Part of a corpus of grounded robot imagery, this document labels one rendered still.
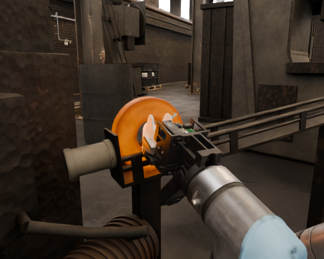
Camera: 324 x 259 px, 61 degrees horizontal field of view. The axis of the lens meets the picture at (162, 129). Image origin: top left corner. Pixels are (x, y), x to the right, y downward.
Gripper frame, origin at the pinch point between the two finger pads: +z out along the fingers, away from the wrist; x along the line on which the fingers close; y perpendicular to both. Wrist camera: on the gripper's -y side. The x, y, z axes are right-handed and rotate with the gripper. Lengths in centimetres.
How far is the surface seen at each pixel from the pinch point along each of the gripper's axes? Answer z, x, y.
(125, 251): -14.7, 9.3, -15.7
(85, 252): -13.3, 16.0, -14.5
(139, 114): 0.0, 2.7, 3.9
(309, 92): 90, -195, -37
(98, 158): -3.2, 11.5, -2.7
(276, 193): 40, -126, -88
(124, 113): 0.3, 5.8, 4.2
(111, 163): -3.8, 9.1, -4.0
